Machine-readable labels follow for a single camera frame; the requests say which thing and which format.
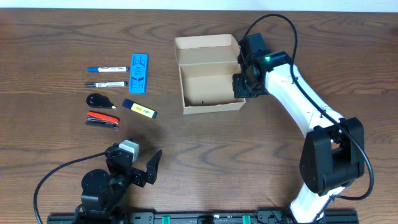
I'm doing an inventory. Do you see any brown cardboard box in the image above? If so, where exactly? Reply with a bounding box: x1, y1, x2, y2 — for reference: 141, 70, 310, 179
175, 34, 246, 115

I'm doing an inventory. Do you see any red and black stapler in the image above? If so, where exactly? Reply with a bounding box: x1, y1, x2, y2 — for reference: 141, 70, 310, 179
85, 111, 120, 129

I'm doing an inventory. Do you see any blue plastic case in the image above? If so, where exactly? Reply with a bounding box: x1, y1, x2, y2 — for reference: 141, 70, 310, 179
129, 53, 149, 94

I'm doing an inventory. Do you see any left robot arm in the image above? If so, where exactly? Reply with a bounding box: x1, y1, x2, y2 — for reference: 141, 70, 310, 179
73, 141, 162, 223

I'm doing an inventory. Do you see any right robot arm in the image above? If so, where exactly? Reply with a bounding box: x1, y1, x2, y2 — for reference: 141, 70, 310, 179
233, 34, 365, 223

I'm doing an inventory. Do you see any yellow highlighter pen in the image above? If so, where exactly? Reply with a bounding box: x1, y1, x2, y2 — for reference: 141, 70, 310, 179
122, 99, 157, 119

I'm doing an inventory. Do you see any black whiteboard marker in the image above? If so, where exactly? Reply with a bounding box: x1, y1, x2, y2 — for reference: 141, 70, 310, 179
84, 82, 127, 88

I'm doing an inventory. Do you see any blue whiteboard marker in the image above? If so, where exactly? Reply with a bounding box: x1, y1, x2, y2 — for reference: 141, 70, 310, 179
86, 67, 130, 73

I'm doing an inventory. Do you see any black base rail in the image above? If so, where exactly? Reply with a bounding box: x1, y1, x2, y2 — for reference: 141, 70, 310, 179
47, 210, 360, 224

